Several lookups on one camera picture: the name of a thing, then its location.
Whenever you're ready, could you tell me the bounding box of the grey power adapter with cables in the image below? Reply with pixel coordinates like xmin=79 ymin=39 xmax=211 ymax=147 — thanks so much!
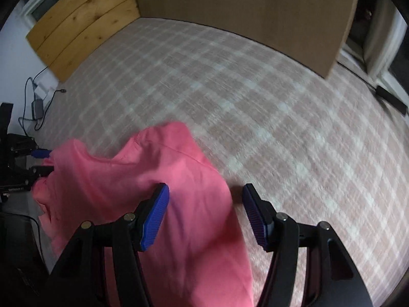
xmin=18 ymin=67 xmax=49 ymax=131

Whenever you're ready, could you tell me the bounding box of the brown board panel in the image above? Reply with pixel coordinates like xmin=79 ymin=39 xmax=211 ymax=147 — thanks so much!
xmin=131 ymin=0 xmax=361 ymax=79

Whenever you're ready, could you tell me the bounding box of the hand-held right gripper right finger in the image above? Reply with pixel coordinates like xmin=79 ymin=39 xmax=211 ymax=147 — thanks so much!
xmin=242 ymin=184 xmax=374 ymax=307

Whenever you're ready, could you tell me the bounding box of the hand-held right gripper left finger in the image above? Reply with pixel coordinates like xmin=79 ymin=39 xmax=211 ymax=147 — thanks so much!
xmin=45 ymin=183 xmax=170 ymax=307

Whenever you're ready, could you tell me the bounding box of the black bar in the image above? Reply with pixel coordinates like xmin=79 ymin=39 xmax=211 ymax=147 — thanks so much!
xmin=375 ymin=86 xmax=408 ymax=114

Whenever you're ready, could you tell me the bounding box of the white box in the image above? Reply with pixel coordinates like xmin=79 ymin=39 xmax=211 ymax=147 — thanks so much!
xmin=33 ymin=84 xmax=52 ymax=100

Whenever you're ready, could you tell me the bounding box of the checked beige blanket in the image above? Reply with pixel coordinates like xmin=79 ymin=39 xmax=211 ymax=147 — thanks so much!
xmin=35 ymin=17 xmax=409 ymax=307

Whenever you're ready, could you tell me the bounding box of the wooden plank headboard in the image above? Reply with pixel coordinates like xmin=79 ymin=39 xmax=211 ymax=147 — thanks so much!
xmin=26 ymin=0 xmax=141 ymax=82

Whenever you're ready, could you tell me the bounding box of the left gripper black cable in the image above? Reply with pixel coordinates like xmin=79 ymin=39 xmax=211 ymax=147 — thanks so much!
xmin=0 ymin=211 xmax=48 ymax=263

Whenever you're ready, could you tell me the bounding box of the pink t-shirt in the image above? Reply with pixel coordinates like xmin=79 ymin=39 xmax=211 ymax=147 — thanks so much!
xmin=32 ymin=122 xmax=256 ymax=307

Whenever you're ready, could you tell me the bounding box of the white door frame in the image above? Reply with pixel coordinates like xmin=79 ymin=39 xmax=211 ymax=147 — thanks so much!
xmin=339 ymin=0 xmax=409 ymax=116

